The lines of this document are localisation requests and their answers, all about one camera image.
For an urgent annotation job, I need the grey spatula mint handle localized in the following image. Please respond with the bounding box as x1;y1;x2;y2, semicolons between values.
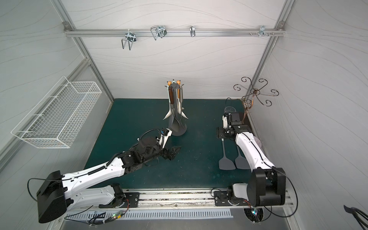
235;146;250;170
218;139;236;171

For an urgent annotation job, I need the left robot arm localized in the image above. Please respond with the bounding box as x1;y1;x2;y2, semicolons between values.
33;128;181;223

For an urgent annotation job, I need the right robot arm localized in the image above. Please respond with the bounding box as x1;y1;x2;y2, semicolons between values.
211;106;291;222

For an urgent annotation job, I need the grey utensil rack stand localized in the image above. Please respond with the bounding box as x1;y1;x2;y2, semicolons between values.
164;80;187;136

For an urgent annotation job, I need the clear drinking glass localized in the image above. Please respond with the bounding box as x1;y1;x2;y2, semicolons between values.
224;106;237;114

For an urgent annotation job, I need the green mat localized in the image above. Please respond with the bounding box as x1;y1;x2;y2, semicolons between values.
86;99;251;189

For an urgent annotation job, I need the striped ceramic bowl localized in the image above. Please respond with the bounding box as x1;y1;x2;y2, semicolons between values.
254;136;262;148

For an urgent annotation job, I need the white spoon left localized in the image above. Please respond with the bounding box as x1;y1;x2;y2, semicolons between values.
162;86;173;120

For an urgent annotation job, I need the white spoon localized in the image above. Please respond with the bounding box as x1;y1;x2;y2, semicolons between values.
162;86;173;120
179;90;188;119

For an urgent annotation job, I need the copper mug tree stand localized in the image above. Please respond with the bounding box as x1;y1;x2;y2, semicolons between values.
233;77;279;115

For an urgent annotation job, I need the white spoon right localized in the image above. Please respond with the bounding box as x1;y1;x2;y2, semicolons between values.
179;90;188;119

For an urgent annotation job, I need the white vent strip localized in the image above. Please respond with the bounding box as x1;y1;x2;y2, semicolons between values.
66;209;233;221

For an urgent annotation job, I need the metal hook right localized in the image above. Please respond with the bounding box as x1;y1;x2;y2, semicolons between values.
249;26;275;37

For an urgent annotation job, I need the metal hook small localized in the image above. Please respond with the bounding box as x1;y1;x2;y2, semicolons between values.
189;25;196;37

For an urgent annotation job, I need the metal hook middle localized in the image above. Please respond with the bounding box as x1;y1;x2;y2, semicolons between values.
150;25;167;40

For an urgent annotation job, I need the metal hook left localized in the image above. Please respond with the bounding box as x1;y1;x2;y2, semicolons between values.
121;31;137;50

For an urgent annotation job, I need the black object at corner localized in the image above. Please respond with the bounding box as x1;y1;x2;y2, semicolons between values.
344;205;368;230

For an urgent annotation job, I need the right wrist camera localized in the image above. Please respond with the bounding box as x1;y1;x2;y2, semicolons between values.
222;114;230;129

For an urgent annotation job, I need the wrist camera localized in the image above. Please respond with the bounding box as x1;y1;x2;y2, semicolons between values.
159;128;172;149
222;114;230;129

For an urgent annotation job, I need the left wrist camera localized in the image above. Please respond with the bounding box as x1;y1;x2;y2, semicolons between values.
159;128;172;149

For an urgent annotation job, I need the aluminium front rail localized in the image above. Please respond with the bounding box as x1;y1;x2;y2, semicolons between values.
57;188;294;212

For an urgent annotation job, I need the aluminium rail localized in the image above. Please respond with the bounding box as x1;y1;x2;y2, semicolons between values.
57;188;294;212
64;26;286;38

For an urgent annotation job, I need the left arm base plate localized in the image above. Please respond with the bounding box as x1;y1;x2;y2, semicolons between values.
98;192;140;209

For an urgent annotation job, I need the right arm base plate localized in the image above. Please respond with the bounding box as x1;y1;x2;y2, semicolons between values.
212;190;248;207

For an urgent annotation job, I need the steel turner wood handle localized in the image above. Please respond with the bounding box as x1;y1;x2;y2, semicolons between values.
167;81;174;104

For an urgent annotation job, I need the white wire basket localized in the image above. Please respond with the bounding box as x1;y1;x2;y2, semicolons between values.
11;76;102;149

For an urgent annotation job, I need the aluminium top rail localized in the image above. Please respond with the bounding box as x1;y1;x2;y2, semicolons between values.
64;26;286;38

